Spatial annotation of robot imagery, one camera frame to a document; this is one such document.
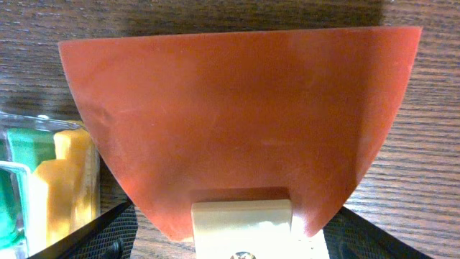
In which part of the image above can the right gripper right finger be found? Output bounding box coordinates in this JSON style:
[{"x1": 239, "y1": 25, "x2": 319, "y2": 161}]
[{"x1": 323, "y1": 207, "x2": 430, "y2": 259}]

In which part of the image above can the orange scraper wooden handle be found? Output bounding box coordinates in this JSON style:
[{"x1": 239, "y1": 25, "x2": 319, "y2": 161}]
[{"x1": 58, "y1": 27, "x2": 422, "y2": 258}]

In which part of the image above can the clear case of screwdrivers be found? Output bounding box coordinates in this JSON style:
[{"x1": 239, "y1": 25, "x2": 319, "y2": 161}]
[{"x1": 1, "y1": 112, "x2": 101, "y2": 258}]

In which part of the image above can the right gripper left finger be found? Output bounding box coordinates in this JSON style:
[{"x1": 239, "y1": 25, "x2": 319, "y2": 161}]
[{"x1": 30, "y1": 201, "x2": 138, "y2": 259}]

